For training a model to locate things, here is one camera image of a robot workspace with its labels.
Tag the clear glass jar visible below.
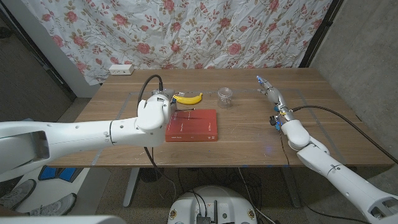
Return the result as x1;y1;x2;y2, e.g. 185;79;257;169
217;87;234;109

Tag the floral backdrop cloth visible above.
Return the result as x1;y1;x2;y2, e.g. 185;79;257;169
21;0;333;86

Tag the yellow toy banana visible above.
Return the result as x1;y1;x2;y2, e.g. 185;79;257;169
173;92;203;106

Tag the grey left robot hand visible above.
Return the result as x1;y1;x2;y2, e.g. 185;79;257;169
150;88;178;113

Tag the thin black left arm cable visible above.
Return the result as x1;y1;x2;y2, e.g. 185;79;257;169
151;147;177;202

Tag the blue foot pedal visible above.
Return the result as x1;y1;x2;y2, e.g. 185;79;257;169
37;165;83;183

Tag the grey sneaker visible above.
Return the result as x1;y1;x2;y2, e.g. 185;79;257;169
0;179;37;211
27;192;78;217

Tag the white power strip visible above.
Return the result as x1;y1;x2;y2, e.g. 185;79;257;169
108;63;135;76

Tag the black backdrop stand pole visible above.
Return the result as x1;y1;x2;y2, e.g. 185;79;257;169
300;0;345;68

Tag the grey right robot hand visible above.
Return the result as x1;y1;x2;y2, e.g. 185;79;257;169
256;75;295;123

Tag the white robot chest shell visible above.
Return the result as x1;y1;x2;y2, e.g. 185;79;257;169
0;215;127;224

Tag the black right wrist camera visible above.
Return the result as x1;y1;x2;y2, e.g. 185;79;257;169
269;114;283;131

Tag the grey table leg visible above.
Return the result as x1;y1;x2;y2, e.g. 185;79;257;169
123;167;141;208
281;166;302;208

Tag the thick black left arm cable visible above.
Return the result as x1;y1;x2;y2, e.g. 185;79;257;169
136;74;165;178

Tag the white robot torso base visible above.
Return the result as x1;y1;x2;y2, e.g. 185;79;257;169
167;185;258;224

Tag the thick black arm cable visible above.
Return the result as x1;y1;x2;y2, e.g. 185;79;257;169
136;74;165;178
290;105;398;165

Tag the person's bare lower leg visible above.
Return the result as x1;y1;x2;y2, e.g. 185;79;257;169
0;207;30;217

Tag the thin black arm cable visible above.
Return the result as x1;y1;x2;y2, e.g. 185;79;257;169
151;147;177;202
278;130;371;224

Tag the red hardcover book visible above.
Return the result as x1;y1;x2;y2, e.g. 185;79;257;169
165;108;218;142

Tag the black round disc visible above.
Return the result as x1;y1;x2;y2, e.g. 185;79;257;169
138;167;165;183

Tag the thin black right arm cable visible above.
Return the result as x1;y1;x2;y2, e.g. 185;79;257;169
278;130;371;224

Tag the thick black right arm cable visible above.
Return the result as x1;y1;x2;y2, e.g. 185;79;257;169
290;105;398;165

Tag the grey floor cable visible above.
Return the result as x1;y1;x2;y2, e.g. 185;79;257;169
238;167;276;224

